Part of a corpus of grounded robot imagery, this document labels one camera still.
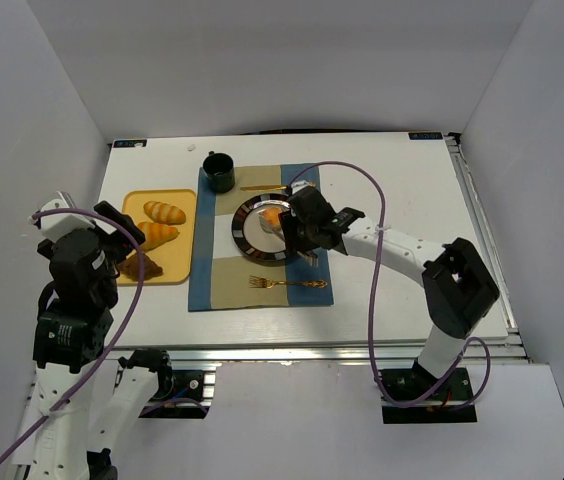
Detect blue label sticker left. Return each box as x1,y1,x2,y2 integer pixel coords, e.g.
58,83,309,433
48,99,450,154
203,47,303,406
112,139,147,149

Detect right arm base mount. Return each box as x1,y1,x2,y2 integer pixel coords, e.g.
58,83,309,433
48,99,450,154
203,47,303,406
380,368,478,425

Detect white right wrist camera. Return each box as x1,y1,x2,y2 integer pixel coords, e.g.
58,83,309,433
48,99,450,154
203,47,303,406
287,180,316,196

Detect gold fork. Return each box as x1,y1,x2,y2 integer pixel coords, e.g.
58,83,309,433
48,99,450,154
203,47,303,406
248,275,328,289

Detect gold butter knife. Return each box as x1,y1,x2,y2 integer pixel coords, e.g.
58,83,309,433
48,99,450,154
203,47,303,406
240,180,316,192

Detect golden croissant bread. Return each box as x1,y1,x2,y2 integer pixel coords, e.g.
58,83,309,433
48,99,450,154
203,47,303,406
137,221,179,251

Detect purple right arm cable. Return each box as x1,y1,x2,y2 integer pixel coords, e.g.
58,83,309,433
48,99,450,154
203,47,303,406
289,160,492,412

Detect yellow plastic tray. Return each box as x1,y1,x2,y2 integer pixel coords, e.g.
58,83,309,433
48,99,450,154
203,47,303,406
122,189,197,285

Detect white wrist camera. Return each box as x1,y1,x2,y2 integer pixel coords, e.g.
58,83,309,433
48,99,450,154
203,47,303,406
28,191,93,243
287,180,316,196

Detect chocolate brown croissant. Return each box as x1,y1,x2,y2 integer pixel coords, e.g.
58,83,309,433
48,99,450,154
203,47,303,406
117,252,163,281

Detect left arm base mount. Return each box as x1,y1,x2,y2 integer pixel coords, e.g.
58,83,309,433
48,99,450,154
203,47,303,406
116,348,218,420

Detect small round bread bun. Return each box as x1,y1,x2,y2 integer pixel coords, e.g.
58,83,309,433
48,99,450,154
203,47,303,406
259,207,282,233

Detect blue label sticker right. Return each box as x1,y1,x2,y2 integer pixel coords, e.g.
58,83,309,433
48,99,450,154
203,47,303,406
408,132,444,141

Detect dark rimmed ceramic plate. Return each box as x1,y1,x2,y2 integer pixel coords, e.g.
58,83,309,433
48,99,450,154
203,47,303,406
230,193,299,264

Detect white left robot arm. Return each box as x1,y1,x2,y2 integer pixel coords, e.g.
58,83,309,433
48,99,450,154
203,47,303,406
29,195,173,479

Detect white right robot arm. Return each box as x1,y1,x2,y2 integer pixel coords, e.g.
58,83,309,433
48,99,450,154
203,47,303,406
280,181,500,401

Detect dark green mug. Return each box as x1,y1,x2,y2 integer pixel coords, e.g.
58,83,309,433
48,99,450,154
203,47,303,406
202,151,235,194

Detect blue label sticker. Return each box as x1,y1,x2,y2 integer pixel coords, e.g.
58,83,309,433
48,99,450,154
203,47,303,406
112,139,147,149
408,132,444,141

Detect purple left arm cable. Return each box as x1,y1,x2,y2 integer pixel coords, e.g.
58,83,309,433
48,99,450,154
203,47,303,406
0,209,147,480

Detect long striped bread roll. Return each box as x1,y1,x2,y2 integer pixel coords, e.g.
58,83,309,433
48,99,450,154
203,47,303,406
143,201,186,225

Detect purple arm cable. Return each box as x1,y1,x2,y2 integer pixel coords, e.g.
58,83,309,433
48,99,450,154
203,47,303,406
0,209,147,480
289,160,492,412

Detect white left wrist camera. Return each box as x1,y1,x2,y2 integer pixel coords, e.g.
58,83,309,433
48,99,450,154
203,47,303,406
28,191,93,243

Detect silver metal tongs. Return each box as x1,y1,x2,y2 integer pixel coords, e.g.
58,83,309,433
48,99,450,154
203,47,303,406
259,219,321,266

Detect blue beige checkered placemat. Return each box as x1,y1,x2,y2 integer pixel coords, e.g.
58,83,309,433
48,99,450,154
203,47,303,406
188,164,334,312

